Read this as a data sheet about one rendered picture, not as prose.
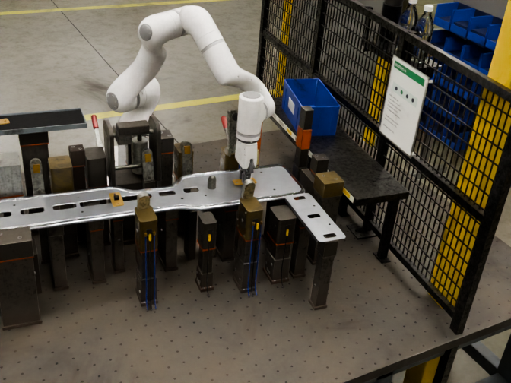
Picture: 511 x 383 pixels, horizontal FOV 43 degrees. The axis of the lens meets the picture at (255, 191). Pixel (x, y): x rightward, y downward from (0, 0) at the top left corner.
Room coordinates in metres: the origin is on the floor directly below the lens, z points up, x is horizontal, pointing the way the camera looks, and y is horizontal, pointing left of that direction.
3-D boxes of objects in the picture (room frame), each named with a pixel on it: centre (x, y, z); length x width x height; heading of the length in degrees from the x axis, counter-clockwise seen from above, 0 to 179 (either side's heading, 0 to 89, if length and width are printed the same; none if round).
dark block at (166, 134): (2.16, 0.35, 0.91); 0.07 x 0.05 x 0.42; 24
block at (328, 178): (2.06, -0.26, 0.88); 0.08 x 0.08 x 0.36; 24
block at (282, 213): (1.91, -0.11, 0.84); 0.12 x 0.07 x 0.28; 24
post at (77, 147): (2.03, 0.64, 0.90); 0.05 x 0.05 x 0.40; 24
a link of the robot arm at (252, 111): (2.07, 0.04, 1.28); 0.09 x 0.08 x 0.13; 145
